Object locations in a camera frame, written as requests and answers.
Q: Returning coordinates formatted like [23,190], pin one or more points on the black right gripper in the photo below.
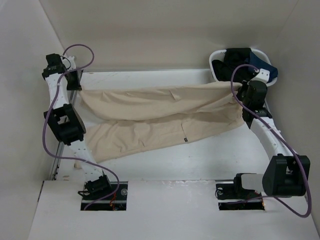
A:
[246,85]

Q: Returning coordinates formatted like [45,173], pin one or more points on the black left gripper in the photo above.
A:
[76,85]

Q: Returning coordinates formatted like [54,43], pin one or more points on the beige drawstring trousers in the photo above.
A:
[133,121]

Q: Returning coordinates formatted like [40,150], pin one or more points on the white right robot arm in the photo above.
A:
[282,177]

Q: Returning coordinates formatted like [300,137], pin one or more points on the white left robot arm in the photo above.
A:
[67,126]

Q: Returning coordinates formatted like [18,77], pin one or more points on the navy blue trousers in basket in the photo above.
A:
[254,60]

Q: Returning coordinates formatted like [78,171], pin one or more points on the black trousers in basket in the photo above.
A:
[233,58]

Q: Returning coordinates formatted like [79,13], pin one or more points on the white plastic laundry basket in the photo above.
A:
[219,54]

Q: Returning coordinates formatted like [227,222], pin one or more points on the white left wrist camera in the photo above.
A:
[69,63]

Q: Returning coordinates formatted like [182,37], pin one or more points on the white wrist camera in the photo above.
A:
[263,75]
[69,63]

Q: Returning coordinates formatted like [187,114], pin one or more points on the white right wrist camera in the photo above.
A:
[263,75]

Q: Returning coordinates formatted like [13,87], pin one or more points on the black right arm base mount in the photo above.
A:
[232,196]

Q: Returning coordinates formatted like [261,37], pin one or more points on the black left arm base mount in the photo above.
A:
[115,202]

